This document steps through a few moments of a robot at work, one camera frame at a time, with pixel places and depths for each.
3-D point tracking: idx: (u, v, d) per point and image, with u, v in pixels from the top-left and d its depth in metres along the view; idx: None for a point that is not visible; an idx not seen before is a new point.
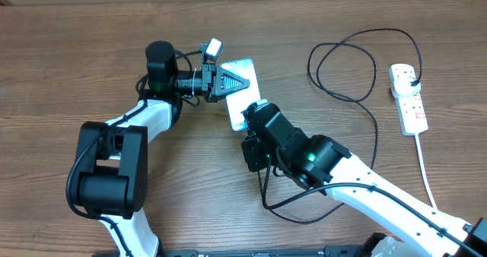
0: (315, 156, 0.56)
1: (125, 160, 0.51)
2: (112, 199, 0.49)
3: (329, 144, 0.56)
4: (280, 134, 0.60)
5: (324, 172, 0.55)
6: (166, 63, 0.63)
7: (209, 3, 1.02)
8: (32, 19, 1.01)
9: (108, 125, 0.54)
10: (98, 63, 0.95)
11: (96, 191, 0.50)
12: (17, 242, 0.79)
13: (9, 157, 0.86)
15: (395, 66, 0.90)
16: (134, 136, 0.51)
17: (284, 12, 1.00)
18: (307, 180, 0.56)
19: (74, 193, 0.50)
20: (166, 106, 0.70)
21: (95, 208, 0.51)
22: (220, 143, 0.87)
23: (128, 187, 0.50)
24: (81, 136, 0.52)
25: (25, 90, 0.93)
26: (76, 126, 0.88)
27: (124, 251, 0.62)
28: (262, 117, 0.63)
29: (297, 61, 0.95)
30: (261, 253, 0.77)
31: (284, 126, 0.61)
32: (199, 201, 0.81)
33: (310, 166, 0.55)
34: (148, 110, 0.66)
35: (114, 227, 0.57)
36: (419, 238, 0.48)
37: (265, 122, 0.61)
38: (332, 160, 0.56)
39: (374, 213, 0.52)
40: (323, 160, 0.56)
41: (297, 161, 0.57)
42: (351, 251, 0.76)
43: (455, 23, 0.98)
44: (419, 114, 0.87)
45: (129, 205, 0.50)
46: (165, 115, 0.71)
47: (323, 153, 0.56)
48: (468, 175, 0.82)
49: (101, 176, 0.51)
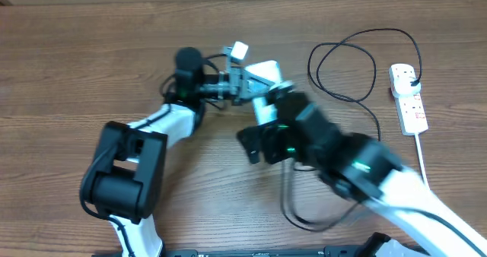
0: (361, 163, 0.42)
1: (143, 166, 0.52)
2: (125, 202, 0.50)
3: (377, 147, 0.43)
4: (313, 131, 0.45)
5: (374, 185, 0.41)
6: (193, 70, 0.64)
7: (209, 3, 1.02)
8: (32, 19, 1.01)
9: (130, 128, 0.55)
10: (98, 63, 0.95)
11: (110, 192, 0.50)
12: (17, 242, 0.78)
13: (9, 157, 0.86)
15: (395, 66, 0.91)
16: (154, 143, 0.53)
17: (285, 12, 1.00)
18: (350, 190, 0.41)
19: (87, 190, 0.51)
20: (188, 113, 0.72)
21: (106, 208, 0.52)
22: (219, 143, 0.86)
23: (142, 193, 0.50)
24: (104, 134, 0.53)
25: (25, 90, 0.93)
26: (76, 126, 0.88)
27: (127, 250, 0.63)
28: (289, 103, 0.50)
29: (297, 61, 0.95)
30: (261, 253, 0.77)
31: (319, 120, 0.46)
32: (199, 201, 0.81)
33: (354, 168, 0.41)
34: (170, 115, 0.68)
35: (122, 229, 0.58)
36: None
37: (299, 113, 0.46)
38: (383, 170, 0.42)
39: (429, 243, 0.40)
40: (373, 166, 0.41)
41: (335, 163, 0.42)
42: (350, 250, 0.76)
43: (455, 23, 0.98)
44: (419, 114, 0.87)
45: (140, 210, 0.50)
46: (187, 122, 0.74)
47: (369, 154, 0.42)
48: (467, 175, 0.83)
49: (117, 178, 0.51)
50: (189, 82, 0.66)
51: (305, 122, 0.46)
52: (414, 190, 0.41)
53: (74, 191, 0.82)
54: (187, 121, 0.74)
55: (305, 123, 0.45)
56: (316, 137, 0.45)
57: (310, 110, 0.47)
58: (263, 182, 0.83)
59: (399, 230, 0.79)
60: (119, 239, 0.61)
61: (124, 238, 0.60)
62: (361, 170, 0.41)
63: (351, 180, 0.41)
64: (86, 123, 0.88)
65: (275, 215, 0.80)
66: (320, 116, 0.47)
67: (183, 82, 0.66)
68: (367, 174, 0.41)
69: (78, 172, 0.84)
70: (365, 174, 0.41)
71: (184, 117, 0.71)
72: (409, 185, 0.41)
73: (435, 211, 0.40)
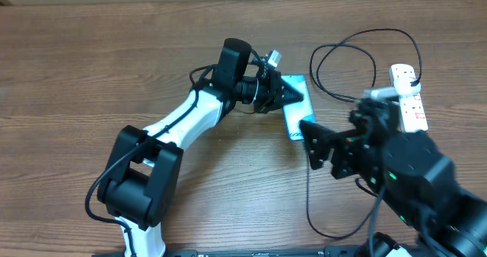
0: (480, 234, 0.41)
1: (155, 179, 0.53)
2: (135, 210, 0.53)
3: None
4: (444, 194, 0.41)
5: None
6: (240, 54, 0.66)
7: (209, 3, 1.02)
8: (32, 19, 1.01)
9: (149, 137, 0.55)
10: (98, 63, 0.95)
11: (123, 198, 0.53)
12: (17, 242, 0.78)
13: (9, 157, 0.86)
15: (395, 66, 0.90)
16: (169, 158, 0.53)
17: (285, 12, 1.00)
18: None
19: (103, 191, 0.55)
20: (217, 105, 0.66)
21: (116, 210, 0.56)
22: (219, 143, 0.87)
23: (152, 204, 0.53)
24: (122, 141, 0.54)
25: (25, 90, 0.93)
26: (76, 126, 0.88)
27: (130, 252, 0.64)
28: (414, 155, 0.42)
29: (297, 61, 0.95)
30: (261, 253, 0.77)
31: (448, 185, 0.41)
32: (199, 201, 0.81)
33: (467, 245, 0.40)
34: (195, 112, 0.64)
35: (128, 231, 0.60)
36: None
37: (428, 173, 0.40)
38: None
39: None
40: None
41: (450, 237, 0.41)
42: (351, 251, 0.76)
43: (455, 23, 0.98)
44: (419, 114, 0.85)
45: (148, 219, 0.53)
46: (214, 115, 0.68)
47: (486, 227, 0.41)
48: (468, 175, 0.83)
49: (132, 185, 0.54)
50: (231, 71, 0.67)
51: (434, 188, 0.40)
52: None
53: (75, 191, 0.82)
54: (215, 115, 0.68)
55: (433, 187, 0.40)
56: (437, 202, 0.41)
57: (447, 168, 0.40)
58: (264, 182, 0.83)
59: (399, 230, 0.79)
60: (125, 239, 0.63)
61: (129, 239, 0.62)
62: (471, 249, 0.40)
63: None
64: (86, 123, 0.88)
65: (275, 215, 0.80)
66: (450, 176, 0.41)
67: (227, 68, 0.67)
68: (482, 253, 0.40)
69: (78, 172, 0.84)
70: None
71: (211, 111, 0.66)
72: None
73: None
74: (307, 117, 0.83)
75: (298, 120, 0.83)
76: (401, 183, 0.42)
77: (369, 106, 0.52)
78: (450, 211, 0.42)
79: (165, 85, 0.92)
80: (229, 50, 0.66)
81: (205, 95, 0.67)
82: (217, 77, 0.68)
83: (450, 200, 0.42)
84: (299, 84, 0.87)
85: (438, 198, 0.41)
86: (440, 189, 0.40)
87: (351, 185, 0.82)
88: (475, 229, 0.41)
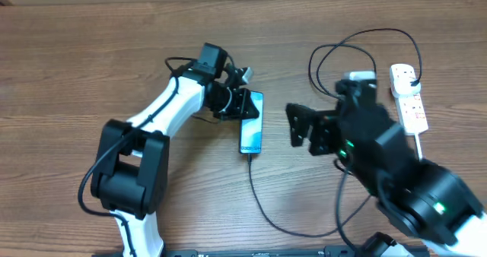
0: (439, 203, 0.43)
1: (146, 168, 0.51)
2: (131, 200, 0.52)
3: (450, 179, 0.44)
4: (395, 159, 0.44)
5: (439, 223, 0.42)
6: (220, 51, 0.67)
7: (209, 3, 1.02)
8: (32, 19, 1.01)
9: (133, 128, 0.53)
10: (98, 63, 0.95)
11: (116, 190, 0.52)
12: (17, 242, 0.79)
13: (9, 157, 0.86)
15: (395, 66, 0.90)
16: (156, 145, 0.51)
17: (285, 12, 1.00)
18: (414, 225, 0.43)
19: (96, 186, 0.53)
20: (199, 89, 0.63)
21: (111, 203, 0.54)
22: (219, 144, 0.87)
23: (146, 192, 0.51)
24: (106, 135, 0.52)
25: (26, 90, 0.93)
26: (76, 126, 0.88)
27: (129, 246, 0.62)
28: (373, 121, 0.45)
29: (297, 61, 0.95)
30: (261, 253, 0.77)
31: (402, 148, 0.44)
32: (199, 201, 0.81)
33: (424, 205, 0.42)
34: (179, 96, 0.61)
35: (125, 225, 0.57)
36: None
37: (377, 137, 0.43)
38: (452, 204, 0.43)
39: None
40: (449, 204, 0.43)
41: (407, 197, 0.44)
42: (351, 251, 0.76)
43: (455, 23, 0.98)
44: (419, 114, 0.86)
45: (144, 207, 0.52)
46: (197, 99, 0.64)
47: (443, 191, 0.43)
48: (468, 175, 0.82)
49: (124, 176, 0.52)
50: (211, 66, 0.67)
51: (387, 152, 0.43)
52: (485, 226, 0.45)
53: (75, 191, 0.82)
54: (198, 98, 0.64)
55: (385, 151, 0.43)
56: (393, 165, 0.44)
57: (399, 134, 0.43)
58: (263, 183, 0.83)
59: (399, 230, 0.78)
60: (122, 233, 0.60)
61: (127, 233, 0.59)
62: (427, 208, 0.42)
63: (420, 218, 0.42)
64: (86, 124, 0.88)
65: (275, 215, 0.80)
66: (404, 142, 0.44)
67: (208, 67, 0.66)
68: (438, 215, 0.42)
69: (78, 172, 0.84)
70: (444, 214, 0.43)
71: (194, 96, 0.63)
72: (481, 228, 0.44)
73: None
74: (256, 134, 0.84)
75: (251, 135, 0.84)
76: (358, 147, 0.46)
77: (345, 84, 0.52)
78: (406, 175, 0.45)
79: (165, 85, 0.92)
80: (212, 49, 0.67)
81: (185, 82, 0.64)
82: (197, 68, 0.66)
83: (406, 167, 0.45)
84: (258, 100, 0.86)
85: (393, 161, 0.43)
86: (396, 153, 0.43)
87: (352, 185, 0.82)
88: (432, 192, 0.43)
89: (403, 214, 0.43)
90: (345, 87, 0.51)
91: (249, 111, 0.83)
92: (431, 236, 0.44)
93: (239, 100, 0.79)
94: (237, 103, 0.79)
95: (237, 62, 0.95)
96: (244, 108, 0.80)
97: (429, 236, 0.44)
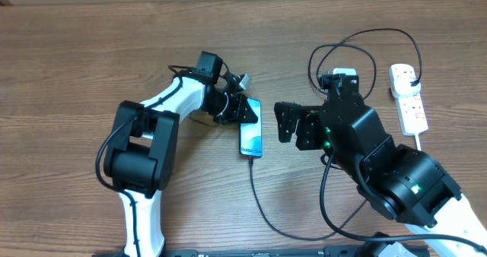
0: (417, 185, 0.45)
1: (157, 143, 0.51)
2: (142, 176, 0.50)
3: (428, 162, 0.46)
4: (370, 142, 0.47)
5: (415, 203, 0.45)
6: (216, 57, 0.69)
7: (209, 3, 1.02)
8: (32, 19, 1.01)
9: (144, 107, 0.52)
10: (98, 63, 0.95)
11: (128, 166, 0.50)
12: (17, 242, 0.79)
13: (9, 157, 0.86)
15: (395, 66, 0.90)
16: (167, 122, 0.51)
17: (285, 12, 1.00)
18: (394, 207, 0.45)
19: (106, 163, 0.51)
20: (201, 86, 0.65)
21: (122, 181, 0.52)
22: (220, 144, 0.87)
23: (157, 167, 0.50)
24: (118, 112, 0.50)
25: (25, 90, 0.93)
26: (76, 126, 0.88)
27: (132, 238, 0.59)
28: (346, 108, 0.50)
29: (297, 61, 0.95)
30: (261, 253, 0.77)
31: (377, 132, 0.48)
32: (198, 201, 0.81)
33: (402, 188, 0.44)
34: (183, 90, 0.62)
35: (133, 206, 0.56)
36: (457, 250, 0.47)
37: (352, 122, 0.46)
38: (430, 186, 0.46)
39: (442, 245, 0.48)
40: (427, 187, 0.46)
41: (386, 181, 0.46)
42: (351, 250, 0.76)
43: (455, 23, 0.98)
44: (419, 114, 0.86)
45: (156, 183, 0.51)
46: (199, 96, 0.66)
47: (421, 173, 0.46)
48: (468, 175, 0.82)
49: (135, 153, 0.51)
50: (208, 71, 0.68)
51: (361, 134, 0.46)
52: (466, 214, 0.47)
53: (75, 191, 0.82)
54: (200, 96, 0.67)
55: (359, 134, 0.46)
56: (368, 149, 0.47)
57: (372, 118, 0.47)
58: (264, 183, 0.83)
59: (399, 230, 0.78)
60: (127, 222, 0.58)
61: (133, 219, 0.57)
62: (405, 191, 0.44)
63: (399, 200, 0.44)
64: (86, 123, 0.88)
65: (275, 215, 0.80)
66: (377, 125, 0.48)
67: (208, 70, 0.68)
68: (415, 197, 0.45)
69: (78, 172, 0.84)
70: (420, 196, 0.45)
71: (196, 91, 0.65)
72: (457, 208, 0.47)
73: (479, 241, 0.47)
74: (256, 138, 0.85)
75: (251, 138, 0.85)
76: (335, 132, 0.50)
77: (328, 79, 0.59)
78: (384, 160, 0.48)
79: (165, 84, 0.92)
80: (211, 55, 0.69)
81: (186, 79, 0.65)
82: (196, 71, 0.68)
83: (382, 152, 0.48)
84: (256, 107, 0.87)
85: (368, 144, 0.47)
86: (370, 138, 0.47)
87: (352, 185, 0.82)
88: (411, 175, 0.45)
89: (383, 198, 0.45)
90: (329, 81, 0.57)
91: (246, 115, 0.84)
92: (411, 219, 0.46)
93: (236, 104, 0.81)
94: (234, 107, 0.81)
95: (237, 62, 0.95)
96: (240, 112, 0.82)
97: (409, 219, 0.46)
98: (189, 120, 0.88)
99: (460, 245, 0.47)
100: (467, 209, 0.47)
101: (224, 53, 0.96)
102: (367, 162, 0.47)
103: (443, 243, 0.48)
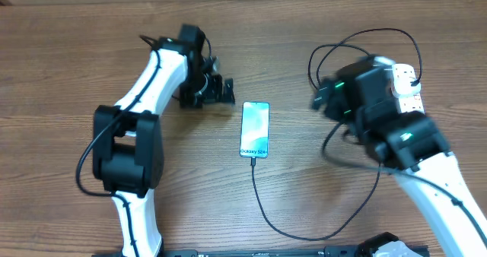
0: (409, 133, 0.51)
1: (140, 148, 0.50)
2: (132, 178, 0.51)
3: (424, 119, 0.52)
4: (369, 93, 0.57)
5: (405, 149, 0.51)
6: (196, 30, 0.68)
7: (209, 3, 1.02)
8: (31, 19, 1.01)
9: (121, 110, 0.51)
10: (99, 63, 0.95)
11: (116, 170, 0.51)
12: (17, 242, 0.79)
13: (10, 157, 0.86)
15: None
16: (147, 126, 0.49)
17: (285, 12, 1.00)
18: (385, 151, 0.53)
19: (95, 168, 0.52)
20: (182, 60, 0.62)
21: (112, 183, 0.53)
22: (219, 143, 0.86)
23: (145, 170, 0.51)
24: (94, 119, 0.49)
25: (26, 90, 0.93)
26: (76, 126, 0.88)
27: (129, 239, 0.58)
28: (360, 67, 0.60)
29: (297, 61, 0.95)
30: (261, 253, 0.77)
31: (377, 90, 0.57)
32: (198, 201, 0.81)
33: (395, 134, 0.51)
34: (163, 74, 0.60)
35: (127, 207, 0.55)
36: (433, 198, 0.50)
37: (359, 74, 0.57)
38: (421, 139, 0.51)
39: (419, 191, 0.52)
40: (418, 138, 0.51)
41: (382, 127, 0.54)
42: (350, 251, 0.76)
43: (455, 23, 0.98)
44: None
45: (146, 183, 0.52)
46: (183, 70, 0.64)
47: (415, 126, 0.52)
48: (467, 175, 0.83)
49: (122, 156, 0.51)
50: (192, 39, 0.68)
51: (362, 84, 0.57)
52: (450, 170, 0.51)
53: (74, 191, 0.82)
54: (183, 70, 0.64)
55: (361, 84, 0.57)
56: (370, 102, 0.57)
57: (374, 75, 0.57)
58: (264, 183, 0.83)
59: (399, 230, 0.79)
60: (122, 224, 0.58)
61: (128, 219, 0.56)
62: (396, 138, 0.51)
63: (388, 142, 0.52)
64: (86, 124, 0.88)
65: (275, 215, 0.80)
66: (377, 83, 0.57)
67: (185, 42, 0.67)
68: (405, 142, 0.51)
69: None
70: (410, 144, 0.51)
71: (177, 68, 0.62)
72: (443, 163, 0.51)
73: (458, 196, 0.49)
74: (262, 139, 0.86)
75: (255, 138, 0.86)
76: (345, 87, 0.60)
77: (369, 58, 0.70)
78: (386, 115, 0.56)
79: None
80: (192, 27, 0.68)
81: (163, 52, 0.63)
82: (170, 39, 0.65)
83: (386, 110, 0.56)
84: (263, 109, 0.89)
85: (370, 97, 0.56)
86: (372, 93, 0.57)
87: (351, 185, 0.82)
88: (405, 126, 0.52)
89: (377, 142, 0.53)
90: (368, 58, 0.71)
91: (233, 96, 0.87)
92: (398, 163, 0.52)
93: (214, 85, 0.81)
94: (212, 88, 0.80)
95: (236, 62, 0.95)
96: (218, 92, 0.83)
97: (397, 165, 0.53)
98: (190, 121, 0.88)
99: (438, 195, 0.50)
100: (453, 167, 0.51)
101: (224, 52, 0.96)
102: (370, 113, 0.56)
103: (421, 190, 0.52)
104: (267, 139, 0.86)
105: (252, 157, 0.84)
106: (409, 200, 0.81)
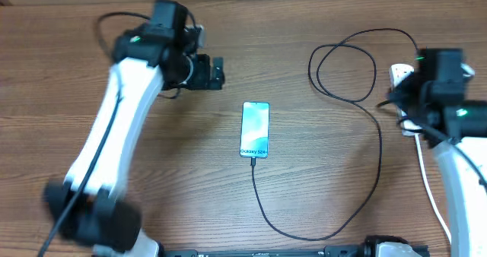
0: (466, 112, 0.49)
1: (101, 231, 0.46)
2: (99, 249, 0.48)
3: None
4: (445, 70, 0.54)
5: (458, 124, 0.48)
6: (174, 8, 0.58)
7: (209, 3, 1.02)
8: (31, 19, 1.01)
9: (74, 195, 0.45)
10: (99, 63, 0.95)
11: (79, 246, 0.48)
12: (17, 242, 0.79)
13: (9, 157, 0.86)
15: (395, 66, 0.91)
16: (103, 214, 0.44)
17: (285, 12, 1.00)
18: (436, 122, 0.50)
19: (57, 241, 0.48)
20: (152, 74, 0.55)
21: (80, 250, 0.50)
22: (219, 143, 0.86)
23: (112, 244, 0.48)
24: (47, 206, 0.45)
25: (26, 90, 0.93)
26: (76, 126, 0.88)
27: None
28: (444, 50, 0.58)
29: (297, 62, 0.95)
30: (261, 253, 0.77)
31: (455, 70, 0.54)
32: (198, 201, 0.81)
33: (452, 108, 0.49)
34: (125, 107, 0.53)
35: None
36: (463, 172, 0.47)
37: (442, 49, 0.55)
38: (478, 123, 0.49)
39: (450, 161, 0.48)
40: (474, 120, 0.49)
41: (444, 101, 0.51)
42: (351, 250, 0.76)
43: (455, 23, 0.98)
44: None
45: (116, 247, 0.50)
46: (151, 90, 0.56)
47: (478, 110, 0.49)
48: None
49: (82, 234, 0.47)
50: (166, 26, 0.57)
51: (440, 60, 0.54)
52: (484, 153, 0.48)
53: None
54: (158, 77, 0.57)
55: (439, 58, 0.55)
56: (442, 78, 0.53)
57: (456, 58, 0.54)
58: (264, 183, 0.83)
59: (399, 230, 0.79)
60: None
61: None
62: (453, 111, 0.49)
63: (443, 115, 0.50)
64: (86, 124, 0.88)
65: (275, 215, 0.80)
66: (456, 65, 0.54)
67: (156, 37, 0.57)
68: (460, 118, 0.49)
69: None
70: (465, 120, 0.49)
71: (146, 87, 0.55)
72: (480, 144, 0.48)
73: None
74: (262, 139, 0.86)
75: (255, 138, 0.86)
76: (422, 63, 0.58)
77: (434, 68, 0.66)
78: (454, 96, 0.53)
79: None
80: (167, 5, 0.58)
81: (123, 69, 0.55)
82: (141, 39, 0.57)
83: (456, 92, 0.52)
84: (263, 109, 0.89)
85: (442, 74, 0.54)
86: (449, 72, 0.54)
87: (351, 185, 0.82)
88: (465, 106, 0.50)
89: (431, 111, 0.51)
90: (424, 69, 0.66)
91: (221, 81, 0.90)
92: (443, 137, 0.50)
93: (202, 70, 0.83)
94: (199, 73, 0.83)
95: (237, 62, 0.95)
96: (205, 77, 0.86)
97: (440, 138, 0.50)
98: (190, 121, 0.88)
99: (469, 171, 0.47)
100: None
101: (224, 52, 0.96)
102: (437, 89, 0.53)
103: (453, 160, 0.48)
104: (267, 138, 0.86)
105: (252, 157, 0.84)
106: (409, 200, 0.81)
